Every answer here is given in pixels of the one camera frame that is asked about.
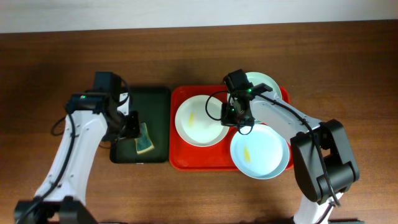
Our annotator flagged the light blue plate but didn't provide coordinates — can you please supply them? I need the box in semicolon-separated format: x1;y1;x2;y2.
229;124;290;180

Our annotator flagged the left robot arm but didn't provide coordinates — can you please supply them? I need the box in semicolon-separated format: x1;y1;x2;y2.
14;91;140;223

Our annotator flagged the dark green tray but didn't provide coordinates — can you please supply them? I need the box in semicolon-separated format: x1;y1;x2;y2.
109;86;171;164

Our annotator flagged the mint green plate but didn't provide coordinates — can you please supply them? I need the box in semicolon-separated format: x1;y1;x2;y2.
226;72;283;124

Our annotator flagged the green yellow sponge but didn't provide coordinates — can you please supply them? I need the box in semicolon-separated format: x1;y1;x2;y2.
135;123;155;154

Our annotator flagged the red plastic tray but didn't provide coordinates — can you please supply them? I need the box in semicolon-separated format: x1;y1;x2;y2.
169;85;295;172

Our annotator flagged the white plate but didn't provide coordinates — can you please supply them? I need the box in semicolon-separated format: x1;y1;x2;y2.
175;95;229;147

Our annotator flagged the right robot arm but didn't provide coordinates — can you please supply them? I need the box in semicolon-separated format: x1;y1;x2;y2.
221;83;359;223

